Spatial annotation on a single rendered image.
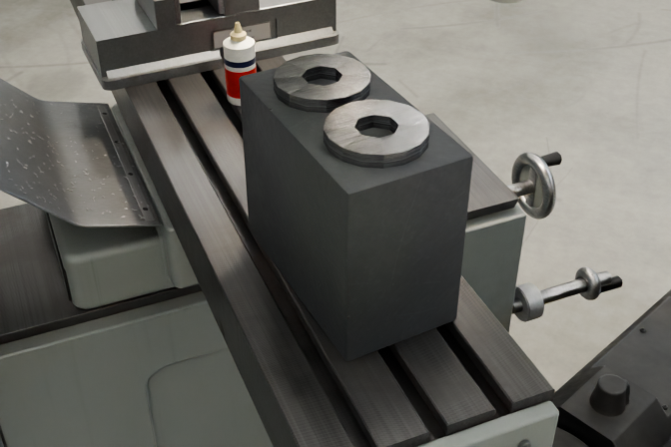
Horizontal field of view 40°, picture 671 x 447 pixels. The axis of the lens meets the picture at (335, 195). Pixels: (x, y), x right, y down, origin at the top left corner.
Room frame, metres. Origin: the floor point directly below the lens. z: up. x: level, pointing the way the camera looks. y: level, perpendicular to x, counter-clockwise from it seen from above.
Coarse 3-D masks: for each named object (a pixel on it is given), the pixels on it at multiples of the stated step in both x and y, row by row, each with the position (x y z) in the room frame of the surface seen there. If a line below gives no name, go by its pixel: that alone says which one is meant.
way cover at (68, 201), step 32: (0, 96) 1.07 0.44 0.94; (0, 128) 0.97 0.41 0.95; (32, 128) 1.03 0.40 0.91; (64, 128) 1.08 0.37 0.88; (96, 128) 1.10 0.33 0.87; (0, 160) 0.89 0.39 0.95; (32, 160) 0.94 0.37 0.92; (64, 160) 0.99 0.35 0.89; (96, 160) 1.01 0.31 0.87; (128, 160) 1.02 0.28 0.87; (32, 192) 0.86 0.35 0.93; (64, 192) 0.91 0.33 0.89; (96, 192) 0.93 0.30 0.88; (128, 192) 0.95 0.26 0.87; (96, 224) 0.86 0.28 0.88; (128, 224) 0.87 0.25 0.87; (160, 224) 0.89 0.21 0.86
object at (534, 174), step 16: (528, 160) 1.29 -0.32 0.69; (544, 160) 1.29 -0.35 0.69; (560, 160) 1.29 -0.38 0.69; (512, 176) 1.33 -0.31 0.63; (528, 176) 1.30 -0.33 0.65; (544, 176) 1.25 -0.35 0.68; (528, 192) 1.27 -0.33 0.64; (544, 192) 1.24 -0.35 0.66; (528, 208) 1.28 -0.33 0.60; (544, 208) 1.24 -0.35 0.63
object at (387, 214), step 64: (320, 64) 0.77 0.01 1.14; (256, 128) 0.74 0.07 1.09; (320, 128) 0.68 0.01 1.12; (384, 128) 0.68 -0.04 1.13; (256, 192) 0.75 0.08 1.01; (320, 192) 0.63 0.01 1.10; (384, 192) 0.60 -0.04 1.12; (448, 192) 0.63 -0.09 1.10; (320, 256) 0.63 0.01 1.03; (384, 256) 0.60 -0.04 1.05; (448, 256) 0.63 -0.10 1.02; (320, 320) 0.63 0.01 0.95; (384, 320) 0.60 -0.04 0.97; (448, 320) 0.63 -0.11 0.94
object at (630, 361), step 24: (648, 312) 1.03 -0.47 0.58; (624, 336) 0.97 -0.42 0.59; (648, 336) 0.97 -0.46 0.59; (600, 360) 0.93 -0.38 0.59; (624, 360) 0.93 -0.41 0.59; (648, 360) 0.93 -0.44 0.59; (576, 384) 0.87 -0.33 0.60; (600, 384) 0.83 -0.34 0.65; (624, 384) 0.83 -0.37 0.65; (648, 384) 0.88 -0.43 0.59; (576, 408) 0.82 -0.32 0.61; (600, 408) 0.81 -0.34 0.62; (624, 408) 0.82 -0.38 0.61; (648, 408) 0.82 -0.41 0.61; (576, 432) 0.80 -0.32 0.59; (600, 432) 0.78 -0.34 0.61; (624, 432) 0.78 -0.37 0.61; (648, 432) 0.79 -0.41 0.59
